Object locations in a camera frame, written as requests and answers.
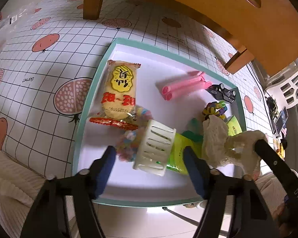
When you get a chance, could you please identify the cream lace cloth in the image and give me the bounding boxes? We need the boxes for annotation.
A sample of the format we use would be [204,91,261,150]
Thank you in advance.
[201,115,267,180]

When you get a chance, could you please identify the white slotted plastic basket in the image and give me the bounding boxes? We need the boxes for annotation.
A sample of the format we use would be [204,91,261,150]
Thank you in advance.
[133,119,176,176]

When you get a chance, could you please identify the small yellow green packet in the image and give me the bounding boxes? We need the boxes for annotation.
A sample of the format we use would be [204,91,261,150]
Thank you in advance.
[227,115,242,136]

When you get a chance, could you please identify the green snack packet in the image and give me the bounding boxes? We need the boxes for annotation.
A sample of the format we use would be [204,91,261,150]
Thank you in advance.
[167,131,203,175]

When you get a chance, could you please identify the white plastic laundry basket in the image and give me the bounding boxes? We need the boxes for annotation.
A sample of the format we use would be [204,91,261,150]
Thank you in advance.
[258,58,298,110]

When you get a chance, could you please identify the colourful woven ball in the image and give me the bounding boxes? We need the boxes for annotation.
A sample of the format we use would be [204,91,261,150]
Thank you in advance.
[201,101,227,122]

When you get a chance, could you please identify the black toy car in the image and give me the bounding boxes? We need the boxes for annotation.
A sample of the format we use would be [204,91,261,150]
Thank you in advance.
[206,83,236,103]

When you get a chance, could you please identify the yellow rice cracker packet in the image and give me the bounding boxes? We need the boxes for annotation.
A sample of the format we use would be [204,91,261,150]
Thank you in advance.
[89,60,141,131]

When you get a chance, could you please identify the pink plastic clip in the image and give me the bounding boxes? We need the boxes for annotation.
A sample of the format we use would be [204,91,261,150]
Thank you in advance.
[156,71,213,101]

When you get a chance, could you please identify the teal rimmed white tray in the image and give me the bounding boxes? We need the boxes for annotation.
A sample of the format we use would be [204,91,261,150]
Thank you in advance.
[72,38,235,207]

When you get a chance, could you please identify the pomegranate print grid mat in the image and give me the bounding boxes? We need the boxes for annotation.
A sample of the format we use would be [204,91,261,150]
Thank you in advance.
[0,0,273,177]

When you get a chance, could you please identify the wooden nightstand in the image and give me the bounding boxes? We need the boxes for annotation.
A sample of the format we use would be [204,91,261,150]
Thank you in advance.
[83,0,298,75]

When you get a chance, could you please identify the clear plastic bag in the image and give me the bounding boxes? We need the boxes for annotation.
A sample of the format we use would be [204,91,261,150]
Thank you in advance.
[0,2,35,53]

